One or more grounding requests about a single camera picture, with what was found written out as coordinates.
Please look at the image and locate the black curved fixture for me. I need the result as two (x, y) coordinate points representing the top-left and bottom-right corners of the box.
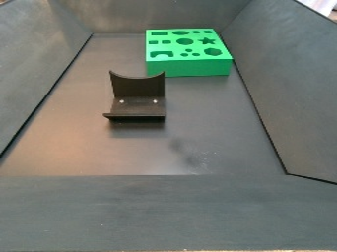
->
(103, 71), (166, 121)

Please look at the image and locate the green foam shape board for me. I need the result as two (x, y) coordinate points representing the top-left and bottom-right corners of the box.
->
(144, 28), (233, 77)

